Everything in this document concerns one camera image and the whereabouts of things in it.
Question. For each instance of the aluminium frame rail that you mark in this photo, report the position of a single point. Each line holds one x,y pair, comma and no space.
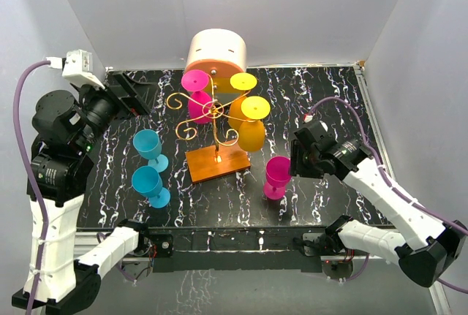
259,270

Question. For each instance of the blue wine glass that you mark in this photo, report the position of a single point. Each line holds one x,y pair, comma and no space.
147,182
148,144

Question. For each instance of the orange wine glass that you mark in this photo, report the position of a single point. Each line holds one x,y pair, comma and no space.
243,82
252,131

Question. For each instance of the wooden rack base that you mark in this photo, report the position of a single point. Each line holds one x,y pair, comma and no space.
208,163

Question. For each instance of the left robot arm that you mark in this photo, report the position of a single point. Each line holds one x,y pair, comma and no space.
68,124

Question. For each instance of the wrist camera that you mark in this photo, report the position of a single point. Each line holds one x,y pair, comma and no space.
308,118
77,68

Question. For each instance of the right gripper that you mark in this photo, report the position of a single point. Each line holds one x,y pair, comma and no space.
297,166

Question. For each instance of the pink yellow cylinder box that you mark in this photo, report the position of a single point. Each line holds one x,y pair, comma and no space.
220,53

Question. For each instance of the magenta wine glass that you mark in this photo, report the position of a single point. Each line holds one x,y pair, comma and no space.
277,174
194,81

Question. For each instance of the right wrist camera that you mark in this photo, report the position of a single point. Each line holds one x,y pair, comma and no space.
308,118

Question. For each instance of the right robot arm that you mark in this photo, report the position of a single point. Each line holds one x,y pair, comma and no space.
422,245

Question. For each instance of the black marble mat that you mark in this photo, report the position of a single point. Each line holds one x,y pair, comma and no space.
235,200

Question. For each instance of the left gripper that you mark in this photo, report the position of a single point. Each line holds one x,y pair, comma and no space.
140,94

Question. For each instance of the gold wire glass rack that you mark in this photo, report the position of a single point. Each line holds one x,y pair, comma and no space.
217,110

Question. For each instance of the blue wine glass front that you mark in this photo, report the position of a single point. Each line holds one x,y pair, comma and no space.
147,182

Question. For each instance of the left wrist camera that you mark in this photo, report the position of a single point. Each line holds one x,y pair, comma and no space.
77,68

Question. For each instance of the orange wine glass front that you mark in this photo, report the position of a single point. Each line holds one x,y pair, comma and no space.
252,131

